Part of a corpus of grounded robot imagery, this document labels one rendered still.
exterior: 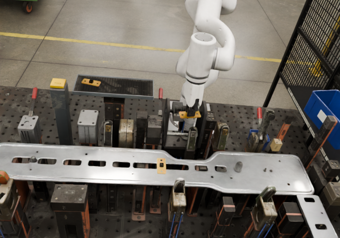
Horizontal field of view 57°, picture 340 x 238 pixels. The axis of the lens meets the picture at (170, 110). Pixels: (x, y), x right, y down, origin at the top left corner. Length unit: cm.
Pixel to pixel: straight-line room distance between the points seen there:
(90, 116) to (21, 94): 92
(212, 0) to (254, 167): 75
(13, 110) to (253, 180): 147
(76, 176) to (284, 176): 89
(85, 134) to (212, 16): 73
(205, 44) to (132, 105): 117
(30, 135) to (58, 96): 22
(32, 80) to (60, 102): 204
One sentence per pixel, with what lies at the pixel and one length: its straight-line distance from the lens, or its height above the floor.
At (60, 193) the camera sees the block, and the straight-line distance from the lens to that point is 126.
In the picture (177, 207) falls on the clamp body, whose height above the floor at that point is 103.
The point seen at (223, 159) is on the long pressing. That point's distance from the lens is 145.
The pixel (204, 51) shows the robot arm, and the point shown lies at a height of 156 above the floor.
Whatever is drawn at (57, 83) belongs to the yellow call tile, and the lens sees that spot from 153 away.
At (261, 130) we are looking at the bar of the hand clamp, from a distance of 149.
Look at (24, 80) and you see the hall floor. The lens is 361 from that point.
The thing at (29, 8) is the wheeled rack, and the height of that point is 8.
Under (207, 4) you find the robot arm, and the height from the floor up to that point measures 164.
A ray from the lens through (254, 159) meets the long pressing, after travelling 151.
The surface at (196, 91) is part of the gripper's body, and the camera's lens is 111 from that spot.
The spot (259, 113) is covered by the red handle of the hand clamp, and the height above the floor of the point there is 114.
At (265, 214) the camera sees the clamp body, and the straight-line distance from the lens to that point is 129.
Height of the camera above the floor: 206
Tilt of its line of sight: 40 degrees down
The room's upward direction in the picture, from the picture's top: 9 degrees clockwise
